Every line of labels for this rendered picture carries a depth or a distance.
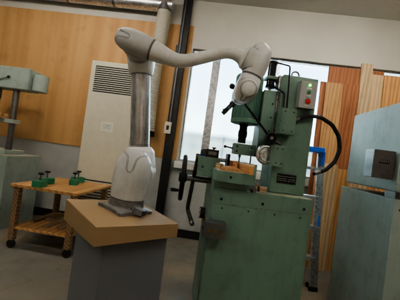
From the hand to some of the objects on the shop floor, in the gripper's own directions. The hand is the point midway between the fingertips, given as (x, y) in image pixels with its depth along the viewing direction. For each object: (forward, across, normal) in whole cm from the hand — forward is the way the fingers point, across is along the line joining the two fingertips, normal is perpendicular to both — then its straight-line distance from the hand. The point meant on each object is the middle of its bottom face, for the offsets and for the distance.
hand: (233, 103), depth 163 cm
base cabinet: (+14, -88, -98) cm, 132 cm away
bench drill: (+134, -227, +80) cm, 276 cm away
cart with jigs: (+97, -180, +20) cm, 206 cm away
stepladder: (+69, -50, -146) cm, 169 cm away
